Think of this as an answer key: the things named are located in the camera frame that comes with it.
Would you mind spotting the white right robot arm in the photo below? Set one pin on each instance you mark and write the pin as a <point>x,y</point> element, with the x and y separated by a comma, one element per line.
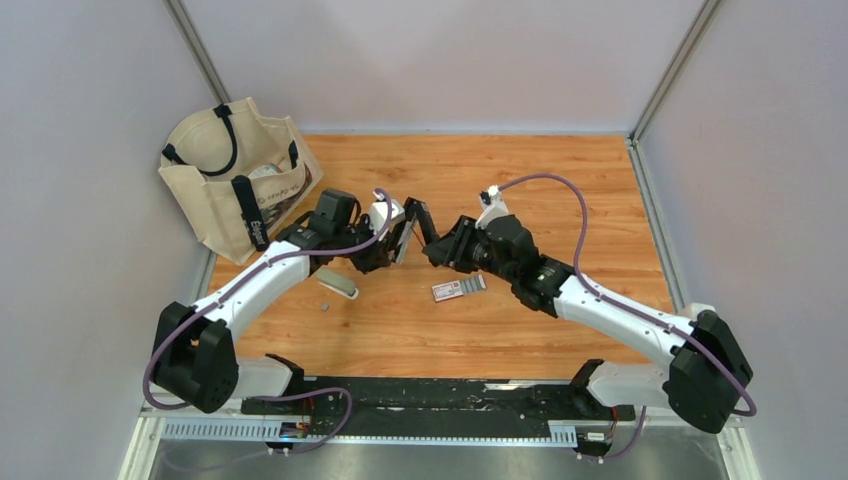
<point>700,371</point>

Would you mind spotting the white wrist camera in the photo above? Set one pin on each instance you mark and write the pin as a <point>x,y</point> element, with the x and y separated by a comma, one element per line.
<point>384,216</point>
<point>492,205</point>

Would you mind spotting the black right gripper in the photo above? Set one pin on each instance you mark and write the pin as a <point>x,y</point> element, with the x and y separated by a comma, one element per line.
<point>450,250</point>

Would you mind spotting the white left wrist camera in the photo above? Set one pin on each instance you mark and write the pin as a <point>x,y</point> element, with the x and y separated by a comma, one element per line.
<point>384,216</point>

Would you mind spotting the aluminium frame rail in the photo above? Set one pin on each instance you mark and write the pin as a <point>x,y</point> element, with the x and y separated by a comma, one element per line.
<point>279,432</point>

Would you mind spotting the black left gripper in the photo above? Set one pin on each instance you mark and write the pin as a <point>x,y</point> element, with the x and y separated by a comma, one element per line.
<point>378,255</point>

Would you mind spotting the beige canvas tote bag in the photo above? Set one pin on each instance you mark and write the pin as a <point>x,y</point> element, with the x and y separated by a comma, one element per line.
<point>237,175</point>

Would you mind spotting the black large stapler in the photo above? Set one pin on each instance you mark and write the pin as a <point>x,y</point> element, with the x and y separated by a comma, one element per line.
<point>417,216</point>

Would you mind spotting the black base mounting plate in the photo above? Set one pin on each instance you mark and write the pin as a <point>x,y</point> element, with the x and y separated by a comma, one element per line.
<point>439,410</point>

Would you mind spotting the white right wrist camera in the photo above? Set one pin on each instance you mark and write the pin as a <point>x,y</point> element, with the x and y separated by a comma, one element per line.
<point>492,205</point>

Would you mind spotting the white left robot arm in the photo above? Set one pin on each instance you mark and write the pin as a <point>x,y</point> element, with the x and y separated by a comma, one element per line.
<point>193,356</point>

